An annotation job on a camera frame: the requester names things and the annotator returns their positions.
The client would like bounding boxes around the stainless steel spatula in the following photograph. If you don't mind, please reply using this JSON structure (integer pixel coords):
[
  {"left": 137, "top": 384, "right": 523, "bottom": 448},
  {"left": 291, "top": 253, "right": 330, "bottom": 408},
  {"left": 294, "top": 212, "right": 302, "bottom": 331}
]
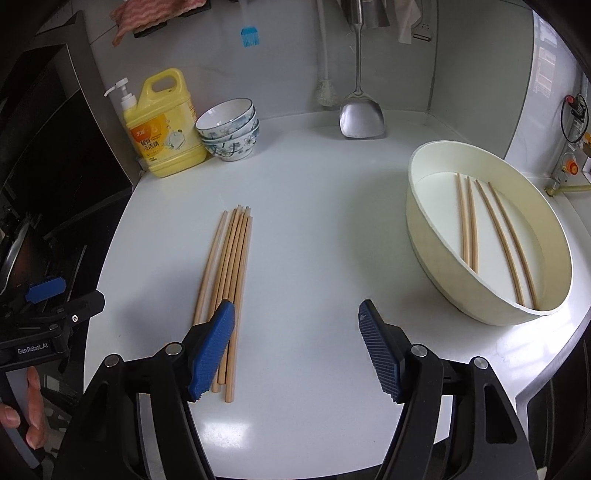
[{"left": 339, "top": 0, "right": 385, "bottom": 139}]

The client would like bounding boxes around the person's left hand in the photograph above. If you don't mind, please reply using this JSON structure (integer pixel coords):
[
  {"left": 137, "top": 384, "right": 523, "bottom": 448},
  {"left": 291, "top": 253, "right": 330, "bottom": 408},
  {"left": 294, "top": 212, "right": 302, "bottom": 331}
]
[{"left": 0, "top": 367, "right": 48, "bottom": 449}]

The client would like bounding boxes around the blue silicone basting brush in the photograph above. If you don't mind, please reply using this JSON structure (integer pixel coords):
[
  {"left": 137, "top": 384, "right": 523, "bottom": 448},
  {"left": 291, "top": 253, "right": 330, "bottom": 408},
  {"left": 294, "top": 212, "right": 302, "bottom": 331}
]
[{"left": 239, "top": 0, "right": 260, "bottom": 49}]

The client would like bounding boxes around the pink striped dish cloth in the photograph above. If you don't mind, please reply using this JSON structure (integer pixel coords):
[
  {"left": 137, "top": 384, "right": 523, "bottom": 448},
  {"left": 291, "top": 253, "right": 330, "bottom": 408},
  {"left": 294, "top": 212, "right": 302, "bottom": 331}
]
[{"left": 111, "top": 0, "right": 208, "bottom": 47}]

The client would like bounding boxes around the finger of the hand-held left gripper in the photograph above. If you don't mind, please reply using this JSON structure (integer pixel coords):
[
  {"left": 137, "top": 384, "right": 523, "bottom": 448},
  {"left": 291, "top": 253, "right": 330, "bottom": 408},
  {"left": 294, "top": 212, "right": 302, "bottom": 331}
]
[
  {"left": 39, "top": 290, "right": 106, "bottom": 344},
  {"left": 9, "top": 276, "right": 65, "bottom": 315}
]

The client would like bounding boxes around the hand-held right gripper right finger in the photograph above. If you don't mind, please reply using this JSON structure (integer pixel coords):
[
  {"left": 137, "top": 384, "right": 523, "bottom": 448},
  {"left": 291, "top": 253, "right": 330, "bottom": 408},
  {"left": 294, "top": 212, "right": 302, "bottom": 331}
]
[{"left": 358, "top": 299, "right": 539, "bottom": 480}]

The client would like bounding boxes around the black range hood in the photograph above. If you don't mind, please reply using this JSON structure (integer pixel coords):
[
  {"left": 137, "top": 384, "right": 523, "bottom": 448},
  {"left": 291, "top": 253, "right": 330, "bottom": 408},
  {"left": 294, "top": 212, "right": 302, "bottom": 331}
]
[{"left": 0, "top": 44, "right": 134, "bottom": 222}]

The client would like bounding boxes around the white long-handled bottle brush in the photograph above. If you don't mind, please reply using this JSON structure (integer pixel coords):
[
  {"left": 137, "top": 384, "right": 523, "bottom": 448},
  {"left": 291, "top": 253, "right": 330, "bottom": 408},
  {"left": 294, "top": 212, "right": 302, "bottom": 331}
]
[{"left": 315, "top": 0, "right": 340, "bottom": 108}]

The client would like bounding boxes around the cream round basin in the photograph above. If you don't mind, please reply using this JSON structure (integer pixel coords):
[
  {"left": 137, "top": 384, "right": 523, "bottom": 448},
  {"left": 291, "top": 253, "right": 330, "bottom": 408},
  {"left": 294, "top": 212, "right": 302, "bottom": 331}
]
[{"left": 406, "top": 141, "right": 574, "bottom": 327}]

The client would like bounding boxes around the pile of wooden chopsticks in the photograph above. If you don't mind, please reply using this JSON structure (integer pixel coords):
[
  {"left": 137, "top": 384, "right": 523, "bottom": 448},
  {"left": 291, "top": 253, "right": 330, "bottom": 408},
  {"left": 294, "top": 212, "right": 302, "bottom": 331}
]
[{"left": 191, "top": 204, "right": 254, "bottom": 403}]

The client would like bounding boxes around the beige hanging cloth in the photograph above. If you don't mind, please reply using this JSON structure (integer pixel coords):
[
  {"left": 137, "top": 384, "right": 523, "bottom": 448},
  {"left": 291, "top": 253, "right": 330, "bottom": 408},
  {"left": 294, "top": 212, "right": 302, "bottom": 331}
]
[{"left": 392, "top": 0, "right": 422, "bottom": 45}]

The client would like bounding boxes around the yellow detergent pump bottle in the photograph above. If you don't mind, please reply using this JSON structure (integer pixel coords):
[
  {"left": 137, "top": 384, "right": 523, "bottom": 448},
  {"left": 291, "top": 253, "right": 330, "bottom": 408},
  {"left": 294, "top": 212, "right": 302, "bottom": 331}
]
[{"left": 104, "top": 68, "right": 208, "bottom": 179}]

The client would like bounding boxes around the yellow gas hose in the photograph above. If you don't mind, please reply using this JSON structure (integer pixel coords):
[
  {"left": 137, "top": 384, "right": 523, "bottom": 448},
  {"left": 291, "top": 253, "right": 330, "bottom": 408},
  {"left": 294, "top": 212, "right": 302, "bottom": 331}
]
[{"left": 547, "top": 182, "right": 591, "bottom": 195}]

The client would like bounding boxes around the black cable loop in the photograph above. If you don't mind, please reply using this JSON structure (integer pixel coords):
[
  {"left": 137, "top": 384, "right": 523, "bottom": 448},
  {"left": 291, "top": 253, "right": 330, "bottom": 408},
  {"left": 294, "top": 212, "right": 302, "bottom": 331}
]
[{"left": 560, "top": 97, "right": 587, "bottom": 140}]

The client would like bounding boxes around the grey regulator orange knob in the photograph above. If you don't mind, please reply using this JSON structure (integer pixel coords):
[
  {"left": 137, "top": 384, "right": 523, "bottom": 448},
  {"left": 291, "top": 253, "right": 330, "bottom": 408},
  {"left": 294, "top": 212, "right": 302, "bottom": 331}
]
[{"left": 547, "top": 154, "right": 583, "bottom": 197}]

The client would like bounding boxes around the white blue patterned bowl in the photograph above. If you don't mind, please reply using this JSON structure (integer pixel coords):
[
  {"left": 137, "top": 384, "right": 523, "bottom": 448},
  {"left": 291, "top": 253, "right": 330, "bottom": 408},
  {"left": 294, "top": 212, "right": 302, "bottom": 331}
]
[
  {"left": 199, "top": 117, "right": 259, "bottom": 146},
  {"left": 195, "top": 98, "right": 256, "bottom": 134},
  {"left": 203, "top": 128, "right": 260, "bottom": 162}
]

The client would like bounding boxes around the dark wok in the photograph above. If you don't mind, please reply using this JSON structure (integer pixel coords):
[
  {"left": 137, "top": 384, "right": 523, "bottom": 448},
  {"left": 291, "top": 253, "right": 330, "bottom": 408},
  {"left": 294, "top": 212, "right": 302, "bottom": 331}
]
[{"left": 0, "top": 217, "right": 47, "bottom": 296}]

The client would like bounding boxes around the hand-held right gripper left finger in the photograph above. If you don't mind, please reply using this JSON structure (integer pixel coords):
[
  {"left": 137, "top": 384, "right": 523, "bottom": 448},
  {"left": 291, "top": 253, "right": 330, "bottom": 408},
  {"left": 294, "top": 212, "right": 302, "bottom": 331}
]
[{"left": 53, "top": 299, "right": 236, "bottom": 480}]

